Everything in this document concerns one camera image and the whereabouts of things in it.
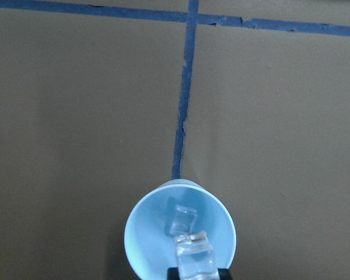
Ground clear ice cube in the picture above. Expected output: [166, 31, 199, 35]
[174, 231, 220, 279]
[169, 205, 198, 236]

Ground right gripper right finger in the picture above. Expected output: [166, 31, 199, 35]
[218, 268, 231, 280]

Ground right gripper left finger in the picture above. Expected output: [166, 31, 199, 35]
[166, 268, 180, 280]

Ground light blue plastic cup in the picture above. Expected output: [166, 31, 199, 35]
[124, 179, 237, 279]

